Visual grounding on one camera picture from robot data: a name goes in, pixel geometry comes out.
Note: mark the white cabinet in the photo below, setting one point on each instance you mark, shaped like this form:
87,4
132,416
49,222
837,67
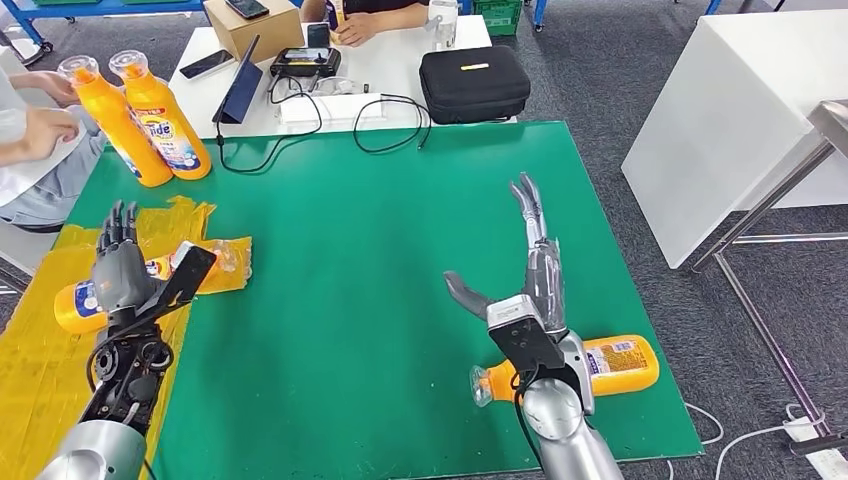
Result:
715,132

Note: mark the clear plastic jug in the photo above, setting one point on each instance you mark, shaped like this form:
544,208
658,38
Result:
442,26

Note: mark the person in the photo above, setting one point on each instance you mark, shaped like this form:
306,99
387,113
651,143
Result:
391,5
40,192

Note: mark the clear safety glasses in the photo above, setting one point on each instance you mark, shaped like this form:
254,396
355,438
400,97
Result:
335,86

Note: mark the white bench seat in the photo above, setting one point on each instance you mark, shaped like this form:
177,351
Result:
20,248

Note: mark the person's left hand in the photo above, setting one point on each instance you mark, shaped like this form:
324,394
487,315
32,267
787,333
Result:
358,30
56,87

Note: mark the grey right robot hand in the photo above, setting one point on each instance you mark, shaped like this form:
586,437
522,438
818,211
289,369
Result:
546,285

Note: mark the steel table frame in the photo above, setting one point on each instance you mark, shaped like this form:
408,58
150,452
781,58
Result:
831,122

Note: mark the blue metal frame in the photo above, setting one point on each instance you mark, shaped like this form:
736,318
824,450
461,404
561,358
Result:
99,8

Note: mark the dark blue tablet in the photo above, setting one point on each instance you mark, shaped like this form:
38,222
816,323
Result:
240,93

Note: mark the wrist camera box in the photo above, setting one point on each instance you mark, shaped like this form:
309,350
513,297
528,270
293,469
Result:
523,338
189,272

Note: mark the brown cardboard box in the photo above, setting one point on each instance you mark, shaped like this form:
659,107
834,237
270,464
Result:
258,33

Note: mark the orange detergent bottle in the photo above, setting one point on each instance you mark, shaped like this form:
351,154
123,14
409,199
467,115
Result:
166,132
122,139
623,364
73,308

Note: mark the person's right forearm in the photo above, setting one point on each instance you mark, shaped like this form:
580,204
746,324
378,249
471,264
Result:
16,149

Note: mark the black zip case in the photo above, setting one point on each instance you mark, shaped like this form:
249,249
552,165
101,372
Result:
474,86

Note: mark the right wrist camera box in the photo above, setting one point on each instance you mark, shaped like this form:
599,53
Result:
523,338

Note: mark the black handheld controller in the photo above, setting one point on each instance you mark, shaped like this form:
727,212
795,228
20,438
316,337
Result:
305,62

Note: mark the green plastic crate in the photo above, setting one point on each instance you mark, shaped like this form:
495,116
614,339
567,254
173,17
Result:
498,16

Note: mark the black smartphone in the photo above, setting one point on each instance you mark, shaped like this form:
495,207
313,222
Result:
318,35
206,64
247,8

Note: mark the person's right hand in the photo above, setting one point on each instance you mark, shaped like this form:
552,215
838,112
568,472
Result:
53,132

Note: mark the white power strip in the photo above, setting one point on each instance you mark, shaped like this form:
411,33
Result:
831,467

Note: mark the white table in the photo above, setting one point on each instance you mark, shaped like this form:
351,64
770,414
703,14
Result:
391,66

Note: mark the flat white box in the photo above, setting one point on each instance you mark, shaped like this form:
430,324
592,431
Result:
330,109

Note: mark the person's left forearm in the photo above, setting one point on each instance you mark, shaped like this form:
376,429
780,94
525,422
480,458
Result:
23,79
399,17

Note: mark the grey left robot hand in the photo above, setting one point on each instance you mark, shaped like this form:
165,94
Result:
122,278

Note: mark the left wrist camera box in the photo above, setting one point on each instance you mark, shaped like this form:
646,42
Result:
189,272

